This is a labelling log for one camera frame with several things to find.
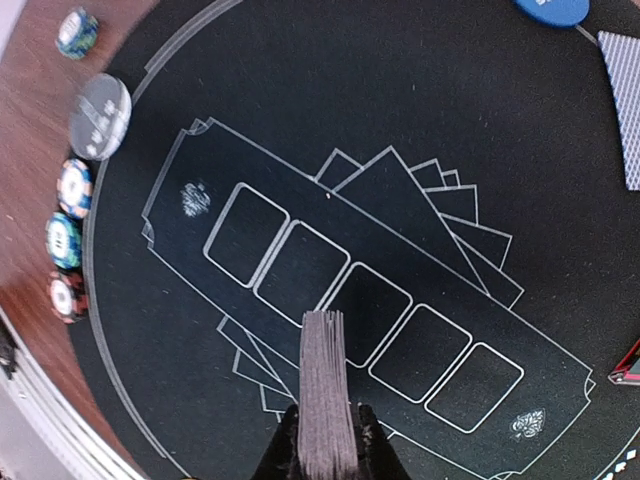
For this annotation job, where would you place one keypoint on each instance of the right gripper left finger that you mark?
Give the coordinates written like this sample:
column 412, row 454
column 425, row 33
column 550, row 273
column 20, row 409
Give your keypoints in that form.
column 280, row 460

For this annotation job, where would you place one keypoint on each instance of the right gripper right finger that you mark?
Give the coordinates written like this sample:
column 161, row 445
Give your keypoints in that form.
column 377, row 458

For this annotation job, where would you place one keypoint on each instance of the grey card deck box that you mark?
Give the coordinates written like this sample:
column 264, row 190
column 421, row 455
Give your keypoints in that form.
column 326, row 443

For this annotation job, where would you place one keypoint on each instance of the triangular all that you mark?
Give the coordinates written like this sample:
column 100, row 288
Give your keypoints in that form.
column 627, row 371

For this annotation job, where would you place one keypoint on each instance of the orange chip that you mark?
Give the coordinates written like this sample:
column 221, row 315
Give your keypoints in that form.
column 68, row 297

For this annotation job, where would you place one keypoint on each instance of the blue white chip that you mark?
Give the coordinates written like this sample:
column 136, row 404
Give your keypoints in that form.
column 75, row 189

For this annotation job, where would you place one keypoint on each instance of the clear dealer button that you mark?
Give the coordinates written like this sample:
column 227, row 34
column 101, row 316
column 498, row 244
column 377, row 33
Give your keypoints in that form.
column 100, row 118

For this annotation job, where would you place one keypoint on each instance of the card dealt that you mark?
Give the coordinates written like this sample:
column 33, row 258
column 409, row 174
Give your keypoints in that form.
column 621, row 57

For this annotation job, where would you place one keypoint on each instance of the blue small blind button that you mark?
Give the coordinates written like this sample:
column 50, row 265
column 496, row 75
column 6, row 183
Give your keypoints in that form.
column 555, row 13

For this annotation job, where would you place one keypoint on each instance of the round black poker mat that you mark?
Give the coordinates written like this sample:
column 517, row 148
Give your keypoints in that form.
column 447, row 174

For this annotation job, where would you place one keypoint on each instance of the green poker chip stack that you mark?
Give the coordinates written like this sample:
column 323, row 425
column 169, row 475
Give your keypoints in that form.
column 77, row 34

